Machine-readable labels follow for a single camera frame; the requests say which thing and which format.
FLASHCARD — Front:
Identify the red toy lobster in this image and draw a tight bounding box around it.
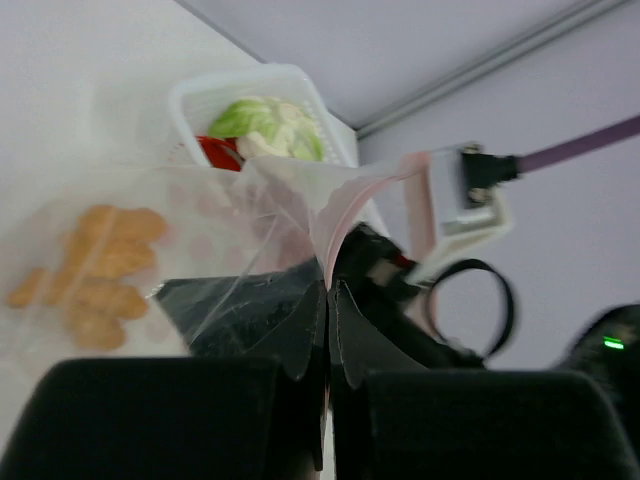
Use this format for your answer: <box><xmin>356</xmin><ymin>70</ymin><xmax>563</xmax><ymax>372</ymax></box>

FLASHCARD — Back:
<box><xmin>196</xmin><ymin>136</ymin><xmax>244</xmax><ymax>172</ymax></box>

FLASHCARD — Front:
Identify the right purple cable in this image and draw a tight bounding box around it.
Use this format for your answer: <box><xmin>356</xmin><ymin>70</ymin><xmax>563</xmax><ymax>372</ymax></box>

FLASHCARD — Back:
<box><xmin>514</xmin><ymin>113</ymin><xmax>640</xmax><ymax>176</ymax></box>

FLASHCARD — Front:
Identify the clear zip top bag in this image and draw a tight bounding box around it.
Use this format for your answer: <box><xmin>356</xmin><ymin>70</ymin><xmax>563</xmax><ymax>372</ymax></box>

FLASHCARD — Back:
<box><xmin>1</xmin><ymin>153</ymin><xmax>427</xmax><ymax>376</ymax></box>

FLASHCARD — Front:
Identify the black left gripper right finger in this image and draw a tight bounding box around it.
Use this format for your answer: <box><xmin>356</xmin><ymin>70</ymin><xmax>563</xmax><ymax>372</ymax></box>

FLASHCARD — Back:
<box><xmin>328</xmin><ymin>284</ymin><xmax>639</xmax><ymax>479</ymax></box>

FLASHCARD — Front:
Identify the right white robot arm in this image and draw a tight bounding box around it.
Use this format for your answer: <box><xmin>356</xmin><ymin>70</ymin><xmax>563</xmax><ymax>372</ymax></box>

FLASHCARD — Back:
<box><xmin>155</xmin><ymin>223</ymin><xmax>639</xmax><ymax>429</ymax></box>

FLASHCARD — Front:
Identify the white toy cauliflower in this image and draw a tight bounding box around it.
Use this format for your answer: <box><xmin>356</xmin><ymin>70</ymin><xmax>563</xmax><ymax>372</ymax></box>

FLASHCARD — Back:
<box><xmin>207</xmin><ymin>96</ymin><xmax>325</xmax><ymax>162</ymax></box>

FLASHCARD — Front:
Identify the white perforated plastic basket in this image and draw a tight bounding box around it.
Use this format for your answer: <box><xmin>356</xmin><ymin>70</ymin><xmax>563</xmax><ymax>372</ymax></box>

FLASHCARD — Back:
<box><xmin>167</xmin><ymin>62</ymin><xmax>386</xmax><ymax>241</ymax></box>

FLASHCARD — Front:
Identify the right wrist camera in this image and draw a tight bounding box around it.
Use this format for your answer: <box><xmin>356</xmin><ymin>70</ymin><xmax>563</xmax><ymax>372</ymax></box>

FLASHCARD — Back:
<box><xmin>405</xmin><ymin>143</ymin><xmax>518</xmax><ymax>286</ymax></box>

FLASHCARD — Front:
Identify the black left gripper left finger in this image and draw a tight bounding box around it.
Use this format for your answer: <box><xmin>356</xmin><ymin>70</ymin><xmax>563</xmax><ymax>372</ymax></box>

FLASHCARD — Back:
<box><xmin>1</xmin><ymin>282</ymin><xmax>327</xmax><ymax>479</ymax></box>

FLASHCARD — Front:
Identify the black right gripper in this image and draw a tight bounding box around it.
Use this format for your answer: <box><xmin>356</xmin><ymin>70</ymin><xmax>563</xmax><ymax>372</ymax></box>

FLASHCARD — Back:
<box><xmin>155</xmin><ymin>222</ymin><xmax>483</xmax><ymax>369</ymax></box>

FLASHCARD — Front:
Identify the orange toy food piece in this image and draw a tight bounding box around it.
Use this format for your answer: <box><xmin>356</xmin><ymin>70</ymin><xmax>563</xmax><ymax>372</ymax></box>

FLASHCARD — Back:
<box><xmin>6</xmin><ymin>204</ymin><xmax>168</xmax><ymax>351</ymax></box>

